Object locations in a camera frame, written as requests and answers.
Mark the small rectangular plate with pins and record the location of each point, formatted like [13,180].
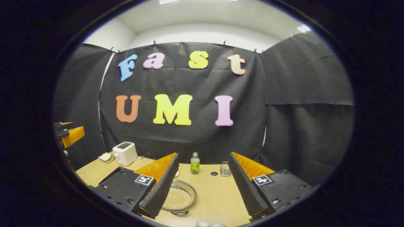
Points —
[112,158]

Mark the white toaster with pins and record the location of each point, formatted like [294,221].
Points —
[126,154]

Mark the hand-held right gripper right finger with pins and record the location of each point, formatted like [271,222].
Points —
[244,186]

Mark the rectangular ceiling light panel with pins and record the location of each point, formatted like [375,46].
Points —
[169,2]
[303,28]

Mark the white divided dish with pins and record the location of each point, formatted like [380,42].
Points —
[178,171]

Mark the green label drink bottle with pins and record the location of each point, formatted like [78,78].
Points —
[195,165]

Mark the pile of yellow soybeans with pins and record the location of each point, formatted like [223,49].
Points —
[178,198]

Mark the sandwich with lettuce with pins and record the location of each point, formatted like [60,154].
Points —
[105,157]

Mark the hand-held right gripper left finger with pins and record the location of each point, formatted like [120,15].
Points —
[164,186]

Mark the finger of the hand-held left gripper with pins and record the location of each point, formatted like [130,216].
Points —
[67,123]
[74,135]

